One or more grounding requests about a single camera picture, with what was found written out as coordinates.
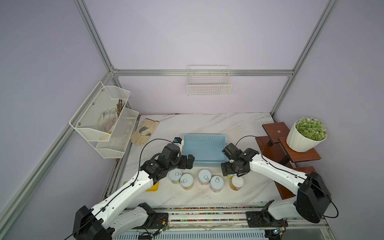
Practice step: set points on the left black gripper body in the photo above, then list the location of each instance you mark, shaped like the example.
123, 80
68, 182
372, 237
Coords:
173, 164

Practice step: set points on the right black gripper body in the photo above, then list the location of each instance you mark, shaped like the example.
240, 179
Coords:
237, 169

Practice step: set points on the pink label can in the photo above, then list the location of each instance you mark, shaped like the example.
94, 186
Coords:
204, 177
216, 184

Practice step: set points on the orange label can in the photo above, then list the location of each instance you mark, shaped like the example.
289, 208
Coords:
187, 181

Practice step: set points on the light blue plastic basket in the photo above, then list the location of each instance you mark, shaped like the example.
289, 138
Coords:
207, 149

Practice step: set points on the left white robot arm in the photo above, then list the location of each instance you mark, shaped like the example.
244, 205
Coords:
106, 220

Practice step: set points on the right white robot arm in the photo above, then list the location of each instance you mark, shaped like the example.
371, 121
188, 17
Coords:
311, 200

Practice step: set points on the green label can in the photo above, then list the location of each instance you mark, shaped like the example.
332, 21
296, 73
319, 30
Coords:
175, 176

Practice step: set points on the upside-down orange can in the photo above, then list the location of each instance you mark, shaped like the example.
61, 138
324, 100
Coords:
236, 183

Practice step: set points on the yellow plastic scoop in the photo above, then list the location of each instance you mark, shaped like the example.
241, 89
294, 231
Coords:
154, 188

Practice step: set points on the brown wooden step shelf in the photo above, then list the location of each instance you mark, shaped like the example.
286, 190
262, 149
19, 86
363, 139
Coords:
274, 147

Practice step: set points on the beige work glove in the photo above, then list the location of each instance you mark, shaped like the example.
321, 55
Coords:
145, 130

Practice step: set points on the clear plastic bag in shelf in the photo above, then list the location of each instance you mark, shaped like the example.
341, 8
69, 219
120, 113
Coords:
107, 120

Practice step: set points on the white pot green plant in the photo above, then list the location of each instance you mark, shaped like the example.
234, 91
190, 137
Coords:
305, 134

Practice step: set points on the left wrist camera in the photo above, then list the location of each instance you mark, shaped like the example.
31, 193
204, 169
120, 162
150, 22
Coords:
178, 142

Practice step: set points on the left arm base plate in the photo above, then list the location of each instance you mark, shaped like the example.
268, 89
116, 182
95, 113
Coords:
155, 221

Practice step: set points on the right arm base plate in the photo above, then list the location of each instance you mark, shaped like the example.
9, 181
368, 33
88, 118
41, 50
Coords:
264, 220

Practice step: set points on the white wire wall shelf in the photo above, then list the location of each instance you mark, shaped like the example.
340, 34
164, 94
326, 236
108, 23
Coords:
85, 121

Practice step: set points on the white wire wall basket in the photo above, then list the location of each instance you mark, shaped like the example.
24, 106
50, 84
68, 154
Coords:
209, 85

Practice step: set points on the aluminium frame rail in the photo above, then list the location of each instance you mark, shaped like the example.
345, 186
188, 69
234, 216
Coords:
237, 73

